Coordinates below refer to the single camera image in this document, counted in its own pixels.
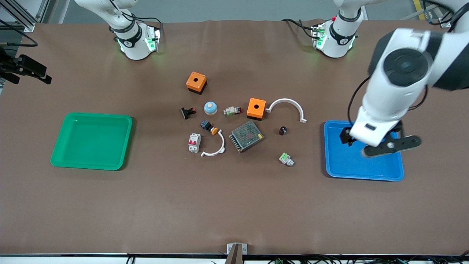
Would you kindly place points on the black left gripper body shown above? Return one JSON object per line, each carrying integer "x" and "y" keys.
{"x": 345, "y": 136}

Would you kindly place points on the small black knob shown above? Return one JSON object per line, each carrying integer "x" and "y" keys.
{"x": 283, "y": 131}

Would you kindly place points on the white red circuit breaker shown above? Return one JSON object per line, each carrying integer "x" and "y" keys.
{"x": 194, "y": 145}

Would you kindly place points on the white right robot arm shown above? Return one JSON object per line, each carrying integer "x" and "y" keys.
{"x": 133, "y": 47}

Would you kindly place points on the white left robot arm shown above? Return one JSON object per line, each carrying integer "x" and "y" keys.
{"x": 388, "y": 91}

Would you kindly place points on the blue plastic tray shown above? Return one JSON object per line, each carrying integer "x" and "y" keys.
{"x": 344, "y": 161}

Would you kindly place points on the green white terminal block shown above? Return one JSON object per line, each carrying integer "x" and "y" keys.
{"x": 285, "y": 158}

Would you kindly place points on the orange black button box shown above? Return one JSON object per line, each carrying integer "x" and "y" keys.
{"x": 252, "y": 110}
{"x": 201, "y": 83}

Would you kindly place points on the metal mesh power supply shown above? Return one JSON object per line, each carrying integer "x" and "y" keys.
{"x": 246, "y": 136}

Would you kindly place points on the green plastic tray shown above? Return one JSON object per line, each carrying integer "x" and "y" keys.
{"x": 91, "y": 141}

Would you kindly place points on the green lit left base box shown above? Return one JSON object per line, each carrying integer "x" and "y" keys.
{"x": 318, "y": 36}

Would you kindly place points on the green lit base box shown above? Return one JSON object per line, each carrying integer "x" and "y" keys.
{"x": 154, "y": 38}
{"x": 318, "y": 36}

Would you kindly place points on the brown table mat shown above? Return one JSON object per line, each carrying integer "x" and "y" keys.
{"x": 234, "y": 205}

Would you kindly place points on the blue round dome button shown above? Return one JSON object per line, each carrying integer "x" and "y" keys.
{"x": 210, "y": 109}

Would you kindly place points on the black orange push button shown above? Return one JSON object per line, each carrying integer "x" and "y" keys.
{"x": 207, "y": 126}

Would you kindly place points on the green lit right base box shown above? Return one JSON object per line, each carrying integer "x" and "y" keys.
{"x": 154, "y": 38}

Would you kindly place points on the aluminium frame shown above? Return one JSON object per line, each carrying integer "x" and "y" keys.
{"x": 22, "y": 16}

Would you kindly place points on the large white curved bracket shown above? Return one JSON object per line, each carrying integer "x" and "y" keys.
{"x": 289, "y": 100}

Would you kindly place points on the white red green switch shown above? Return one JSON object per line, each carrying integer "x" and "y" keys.
{"x": 231, "y": 110}

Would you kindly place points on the small white curved bracket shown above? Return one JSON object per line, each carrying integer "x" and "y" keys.
{"x": 222, "y": 143}

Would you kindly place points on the metal table edge bracket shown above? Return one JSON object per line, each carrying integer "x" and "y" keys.
{"x": 244, "y": 249}

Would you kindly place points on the brown post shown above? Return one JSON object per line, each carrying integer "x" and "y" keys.
{"x": 233, "y": 255}

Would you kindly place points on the black red clip switch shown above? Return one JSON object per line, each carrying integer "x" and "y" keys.
{"x": 187, "y": 113}

